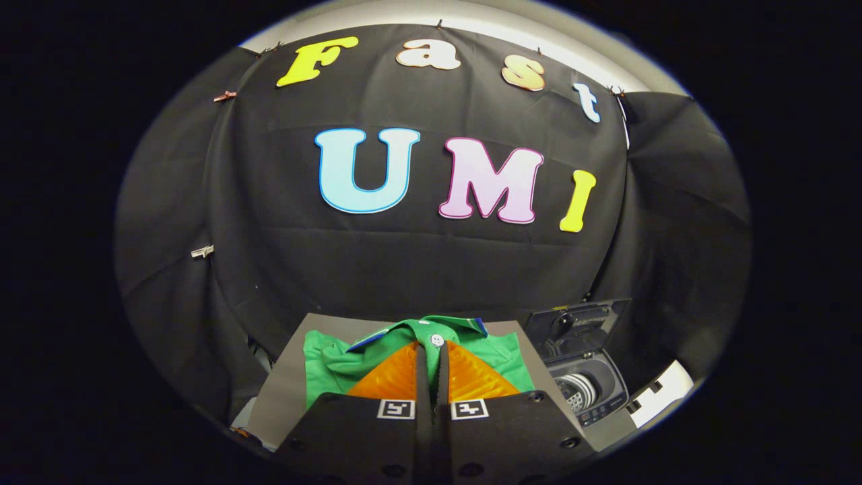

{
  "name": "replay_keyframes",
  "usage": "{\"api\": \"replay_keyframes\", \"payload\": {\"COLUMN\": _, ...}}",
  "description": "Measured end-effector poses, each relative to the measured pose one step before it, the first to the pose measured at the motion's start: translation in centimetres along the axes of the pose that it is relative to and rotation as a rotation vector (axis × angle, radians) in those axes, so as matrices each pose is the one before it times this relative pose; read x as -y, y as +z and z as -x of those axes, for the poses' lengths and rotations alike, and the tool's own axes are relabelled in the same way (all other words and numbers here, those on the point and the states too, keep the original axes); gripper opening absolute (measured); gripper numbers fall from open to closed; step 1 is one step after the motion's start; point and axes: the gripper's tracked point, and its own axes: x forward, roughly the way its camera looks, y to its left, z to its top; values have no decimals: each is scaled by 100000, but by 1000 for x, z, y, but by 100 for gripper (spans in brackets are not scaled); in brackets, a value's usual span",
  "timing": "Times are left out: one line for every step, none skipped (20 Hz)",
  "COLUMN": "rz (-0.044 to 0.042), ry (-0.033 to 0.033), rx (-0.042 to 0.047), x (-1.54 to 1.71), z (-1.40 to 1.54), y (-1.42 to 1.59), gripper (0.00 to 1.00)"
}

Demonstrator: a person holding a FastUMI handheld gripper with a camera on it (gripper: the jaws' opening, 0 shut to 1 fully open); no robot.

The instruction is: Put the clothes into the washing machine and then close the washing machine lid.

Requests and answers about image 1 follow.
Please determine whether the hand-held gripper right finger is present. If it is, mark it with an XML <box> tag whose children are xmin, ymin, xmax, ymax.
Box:
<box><xmin>434</xmin><ymin>340</ymin><xmax>597</xmax><ymax>485</ymax></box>

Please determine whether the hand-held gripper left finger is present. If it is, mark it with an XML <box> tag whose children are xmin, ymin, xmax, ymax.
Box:
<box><xmin>276</xmin><ymin>340</ymin><xmax>436</xmax><ymax>485</ymax></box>

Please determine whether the green polo shirt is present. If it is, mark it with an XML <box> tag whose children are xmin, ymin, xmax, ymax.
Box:
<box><xmin>303</xmin><ymin>315</ymin><xmax>536</xmax><ymax>412</ymax></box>

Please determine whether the grey washing machine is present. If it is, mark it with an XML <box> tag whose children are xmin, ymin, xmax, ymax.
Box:
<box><xmin>545</xmin><ymin>349</ymin><xmax>638</xmax><ymax>452</ymax></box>

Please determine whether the grey table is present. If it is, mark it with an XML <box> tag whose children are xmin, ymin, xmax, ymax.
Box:
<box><xmin>246</xmin><ymin>312</ymin><xmax>587</xmax><ymax>452</ymax></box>

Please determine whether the white board with black marks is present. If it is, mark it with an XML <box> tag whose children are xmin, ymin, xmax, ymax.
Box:
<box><xmin>625</xmin><ymin>360</ymin><xmax>695</xmax><ymax>429</ymax></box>

